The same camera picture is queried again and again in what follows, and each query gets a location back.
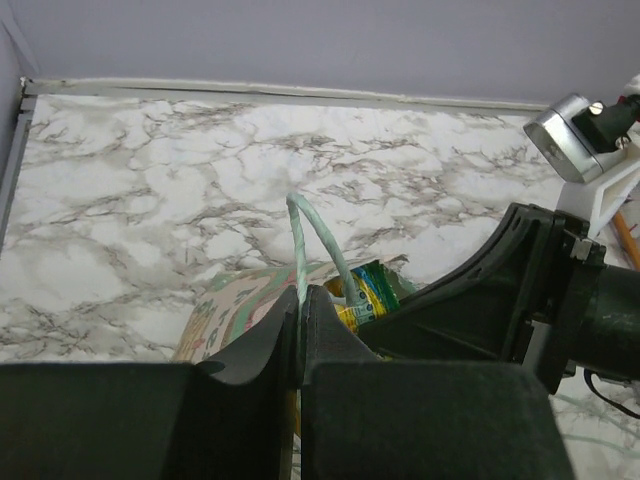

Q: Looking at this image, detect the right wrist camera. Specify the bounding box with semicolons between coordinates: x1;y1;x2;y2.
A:
523;73;640;236

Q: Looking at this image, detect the green printed paper bag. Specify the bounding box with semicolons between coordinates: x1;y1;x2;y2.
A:
172;193;417;363

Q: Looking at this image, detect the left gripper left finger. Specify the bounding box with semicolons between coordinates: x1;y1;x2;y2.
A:
1;288;298;479

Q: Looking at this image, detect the yellow green snack packet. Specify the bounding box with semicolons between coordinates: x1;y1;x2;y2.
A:
324;260;400;333

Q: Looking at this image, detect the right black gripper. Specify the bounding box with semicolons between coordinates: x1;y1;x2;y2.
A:
358;203;639;394

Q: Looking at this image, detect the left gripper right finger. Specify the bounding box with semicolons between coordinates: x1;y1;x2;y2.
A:
300;285;574;479

